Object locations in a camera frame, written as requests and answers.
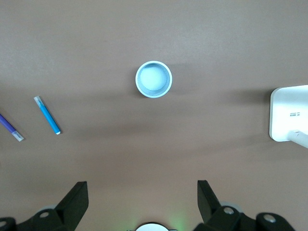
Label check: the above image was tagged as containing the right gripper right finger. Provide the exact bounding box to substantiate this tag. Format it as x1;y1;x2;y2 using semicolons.
197;180;297;231

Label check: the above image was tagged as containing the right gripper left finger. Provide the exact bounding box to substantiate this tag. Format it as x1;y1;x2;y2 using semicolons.
0;181;89;231

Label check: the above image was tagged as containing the blue marker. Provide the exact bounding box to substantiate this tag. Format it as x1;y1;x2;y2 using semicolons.
33;96;62;135

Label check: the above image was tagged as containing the purple marker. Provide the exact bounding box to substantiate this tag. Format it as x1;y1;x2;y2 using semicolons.
0;112;25;142

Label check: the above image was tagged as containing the white stand base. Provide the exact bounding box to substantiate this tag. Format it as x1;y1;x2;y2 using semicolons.
269;84;308;150

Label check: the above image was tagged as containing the light blue mesh cup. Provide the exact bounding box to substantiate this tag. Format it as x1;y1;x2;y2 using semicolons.
135;60;173;99

